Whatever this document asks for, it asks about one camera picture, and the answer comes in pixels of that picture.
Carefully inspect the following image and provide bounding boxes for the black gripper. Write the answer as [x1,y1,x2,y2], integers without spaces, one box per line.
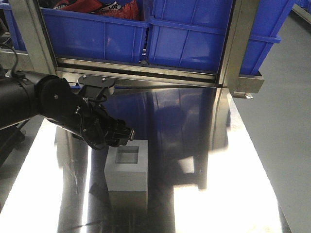
[71,97,136,150]

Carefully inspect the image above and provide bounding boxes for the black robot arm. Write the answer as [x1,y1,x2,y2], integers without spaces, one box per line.
[0,71,135,150]

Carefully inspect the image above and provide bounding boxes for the stainless steel shelf frame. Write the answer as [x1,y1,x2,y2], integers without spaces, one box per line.
[0,0,264,99]

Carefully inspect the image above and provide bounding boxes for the red packaged items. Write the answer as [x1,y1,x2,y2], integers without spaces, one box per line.
[38,0,140,20]

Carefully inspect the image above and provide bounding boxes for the gray square hollow base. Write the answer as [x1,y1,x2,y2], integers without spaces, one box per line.
[104,140,148,192]

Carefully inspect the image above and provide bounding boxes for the blue bin with red items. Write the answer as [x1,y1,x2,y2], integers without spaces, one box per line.
[0,0,151,64]

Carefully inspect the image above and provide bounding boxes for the blue plastic bin right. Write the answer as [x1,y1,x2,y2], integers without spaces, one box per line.
[145,0,294,75]

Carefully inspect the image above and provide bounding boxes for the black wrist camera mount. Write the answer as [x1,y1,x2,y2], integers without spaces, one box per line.
[78,75,115,102]

